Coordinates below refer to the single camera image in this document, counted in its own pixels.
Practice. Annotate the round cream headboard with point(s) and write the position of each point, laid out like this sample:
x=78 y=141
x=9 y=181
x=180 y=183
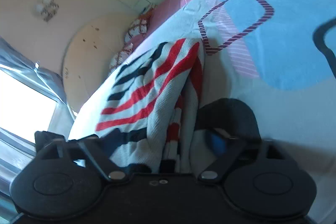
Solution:
x=86 y=61

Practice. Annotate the patterned pillow near headboard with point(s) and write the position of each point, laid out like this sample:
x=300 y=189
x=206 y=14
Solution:
x=120 y=57

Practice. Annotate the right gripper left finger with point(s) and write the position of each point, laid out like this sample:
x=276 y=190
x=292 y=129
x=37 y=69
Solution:
x=91 y=147

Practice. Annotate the wall decoration sticker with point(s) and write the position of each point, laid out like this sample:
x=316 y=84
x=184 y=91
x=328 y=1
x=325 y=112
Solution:
x=47 y=9

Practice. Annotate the striped red black white sweater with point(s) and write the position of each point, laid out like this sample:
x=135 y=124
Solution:
x=148 y=120

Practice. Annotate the patterned pillow near wardrobe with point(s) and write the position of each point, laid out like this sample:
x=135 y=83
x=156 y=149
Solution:
x=138 y=27

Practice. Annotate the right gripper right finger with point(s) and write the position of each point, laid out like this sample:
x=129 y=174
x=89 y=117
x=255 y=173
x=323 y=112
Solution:
x=226 y=150

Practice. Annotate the grey window curtain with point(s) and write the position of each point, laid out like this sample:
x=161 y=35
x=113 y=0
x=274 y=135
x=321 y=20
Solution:
x=32 y=99

